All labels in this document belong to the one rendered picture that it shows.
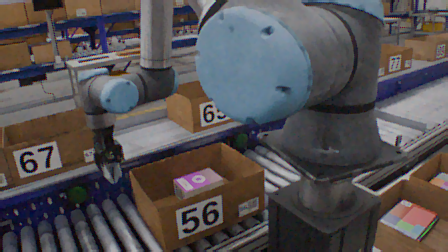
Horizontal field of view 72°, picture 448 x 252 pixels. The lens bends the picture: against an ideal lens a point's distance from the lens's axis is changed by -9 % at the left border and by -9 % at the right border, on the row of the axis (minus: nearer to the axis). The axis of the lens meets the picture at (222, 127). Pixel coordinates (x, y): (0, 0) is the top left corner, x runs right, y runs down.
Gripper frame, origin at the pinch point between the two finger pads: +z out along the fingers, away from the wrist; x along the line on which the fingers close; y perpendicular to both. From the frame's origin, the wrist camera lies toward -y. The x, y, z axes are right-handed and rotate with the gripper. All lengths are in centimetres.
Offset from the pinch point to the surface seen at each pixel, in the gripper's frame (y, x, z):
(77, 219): -14.9, -13.9, 19.5
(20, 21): -482, 4, -49
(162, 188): -6.3, 19.0, 14.1
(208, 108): -27, 55, -4
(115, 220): -5.5, -1.6, 19.6
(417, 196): 60, 85, 14
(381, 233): 63, 57, 13
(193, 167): -5.7, 33.1, 9.6
